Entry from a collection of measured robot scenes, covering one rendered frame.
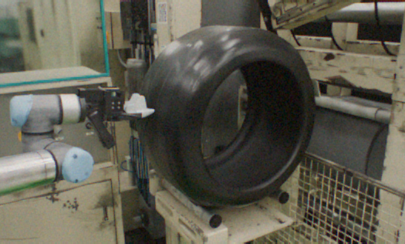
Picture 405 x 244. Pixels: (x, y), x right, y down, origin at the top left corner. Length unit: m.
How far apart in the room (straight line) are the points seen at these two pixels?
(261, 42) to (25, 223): 1.11
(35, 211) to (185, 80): 0.88
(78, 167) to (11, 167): 0.14
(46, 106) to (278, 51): 0.65
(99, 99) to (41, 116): 0.15
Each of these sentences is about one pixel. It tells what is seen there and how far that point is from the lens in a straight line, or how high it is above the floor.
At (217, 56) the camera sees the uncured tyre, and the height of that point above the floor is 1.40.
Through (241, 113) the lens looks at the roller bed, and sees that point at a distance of 1.74.
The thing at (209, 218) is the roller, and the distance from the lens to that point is 1.19.
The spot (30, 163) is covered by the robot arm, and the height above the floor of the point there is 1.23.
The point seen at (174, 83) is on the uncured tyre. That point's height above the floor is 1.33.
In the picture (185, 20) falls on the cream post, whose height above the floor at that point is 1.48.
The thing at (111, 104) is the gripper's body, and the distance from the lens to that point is 1.01.
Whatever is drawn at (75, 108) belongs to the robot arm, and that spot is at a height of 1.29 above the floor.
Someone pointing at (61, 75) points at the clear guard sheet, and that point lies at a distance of 1.53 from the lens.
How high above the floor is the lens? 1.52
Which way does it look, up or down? 17 degrees down
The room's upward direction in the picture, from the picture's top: 1 degrees counter-clockwise
